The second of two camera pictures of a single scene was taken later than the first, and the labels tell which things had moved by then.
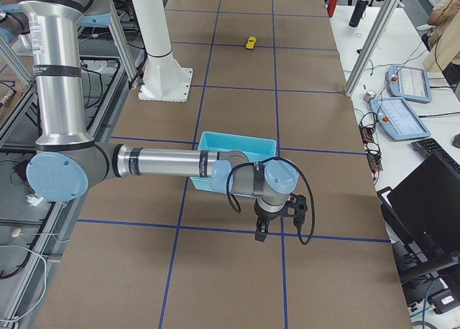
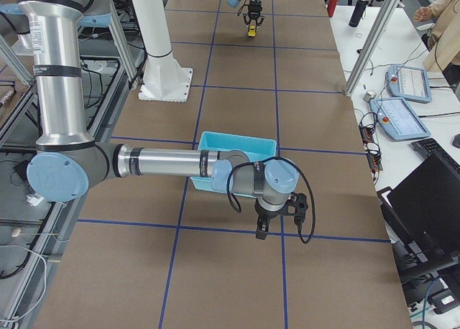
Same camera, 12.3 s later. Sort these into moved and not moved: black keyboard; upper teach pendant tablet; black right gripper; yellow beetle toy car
Moved: yellow beetle toy car
Not moved: black keyboard; upper teach pendant tablet; black right gripper
